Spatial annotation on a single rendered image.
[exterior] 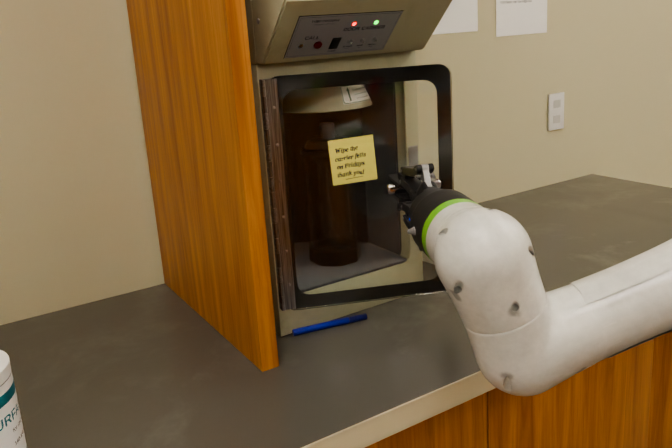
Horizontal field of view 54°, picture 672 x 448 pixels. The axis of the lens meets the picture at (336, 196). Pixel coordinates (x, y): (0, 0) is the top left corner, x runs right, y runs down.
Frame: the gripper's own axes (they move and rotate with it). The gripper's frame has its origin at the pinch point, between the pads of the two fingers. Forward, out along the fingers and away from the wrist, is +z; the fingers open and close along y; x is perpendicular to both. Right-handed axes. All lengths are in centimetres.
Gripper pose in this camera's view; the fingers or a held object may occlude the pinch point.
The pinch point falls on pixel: (402, 187)
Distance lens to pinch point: 108.4
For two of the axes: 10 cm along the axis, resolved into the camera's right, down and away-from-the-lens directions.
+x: -9.8, 1.1, -1.5
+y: -0.7, -9.7, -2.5
